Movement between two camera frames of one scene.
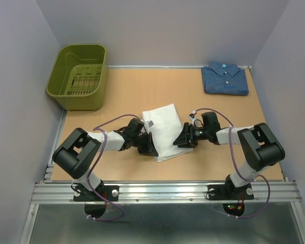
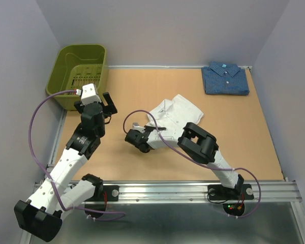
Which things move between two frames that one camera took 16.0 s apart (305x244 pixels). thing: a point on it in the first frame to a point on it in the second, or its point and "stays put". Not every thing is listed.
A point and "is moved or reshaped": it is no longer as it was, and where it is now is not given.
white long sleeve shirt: x=166 y=127 is moved or reshaped
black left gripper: x=149 y=149 to x=110 y=109
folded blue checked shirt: x=224 y=79 stays put
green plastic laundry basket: x=77 y=79 stays put
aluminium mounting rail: x=166 y=192 stays put
